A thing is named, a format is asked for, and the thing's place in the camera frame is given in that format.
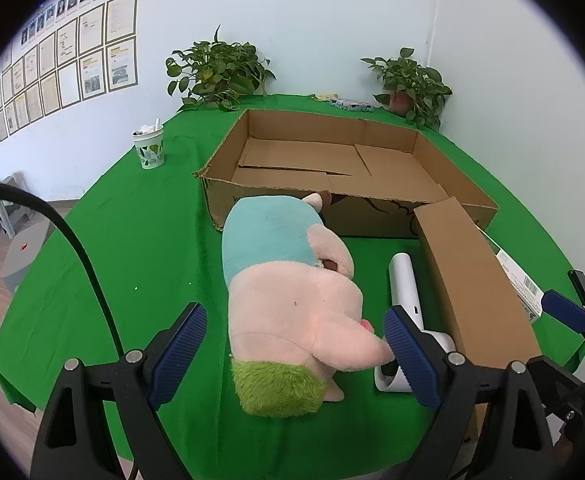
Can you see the small long cardboard box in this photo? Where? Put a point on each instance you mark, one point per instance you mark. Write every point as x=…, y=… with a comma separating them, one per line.
x=472, y=285

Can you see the large leafy potted plant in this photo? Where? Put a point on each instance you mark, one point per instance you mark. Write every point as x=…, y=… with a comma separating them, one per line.
x=217, y=70

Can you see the green tablecloth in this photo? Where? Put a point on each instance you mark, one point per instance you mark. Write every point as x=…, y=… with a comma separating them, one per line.
x=147, y=240

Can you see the white and green carton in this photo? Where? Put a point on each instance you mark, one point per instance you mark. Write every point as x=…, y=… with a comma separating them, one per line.
x=515, y=272

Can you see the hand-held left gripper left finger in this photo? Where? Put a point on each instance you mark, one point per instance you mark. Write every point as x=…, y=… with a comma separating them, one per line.
x=180, y=355

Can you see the green patterned cup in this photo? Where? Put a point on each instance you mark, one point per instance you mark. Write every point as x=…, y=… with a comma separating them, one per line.
x=150, y=152

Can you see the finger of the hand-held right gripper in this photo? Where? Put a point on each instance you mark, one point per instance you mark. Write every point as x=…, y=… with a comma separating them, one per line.
x=565, y=310
x=552, y=377

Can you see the small printed packet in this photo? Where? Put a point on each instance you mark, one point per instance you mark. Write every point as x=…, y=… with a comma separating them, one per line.
x=352, y=104

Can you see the small yellow packet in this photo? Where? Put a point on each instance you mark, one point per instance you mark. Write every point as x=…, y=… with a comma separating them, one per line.
x=325, y=96

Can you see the white handheld plastic device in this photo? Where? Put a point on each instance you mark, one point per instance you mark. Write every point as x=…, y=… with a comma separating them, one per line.
x=405, y=280

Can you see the grey round stool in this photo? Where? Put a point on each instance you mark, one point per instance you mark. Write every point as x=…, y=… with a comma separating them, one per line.
x=22, y=255

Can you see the pink plush pig toy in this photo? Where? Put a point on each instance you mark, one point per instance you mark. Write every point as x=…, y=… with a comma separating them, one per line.
x=292, y=300

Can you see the large cardboard box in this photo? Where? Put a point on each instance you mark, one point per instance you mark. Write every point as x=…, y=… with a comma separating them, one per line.
x=297, y=160

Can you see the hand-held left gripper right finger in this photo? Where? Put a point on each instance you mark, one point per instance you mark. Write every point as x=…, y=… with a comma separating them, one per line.
x=410, y=355

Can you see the group of framed wall certificates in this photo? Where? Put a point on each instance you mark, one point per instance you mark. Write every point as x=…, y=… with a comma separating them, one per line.
x=87, y=55

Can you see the small potted plant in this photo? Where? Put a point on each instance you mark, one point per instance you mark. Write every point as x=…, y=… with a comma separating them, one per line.
x=412, y=80

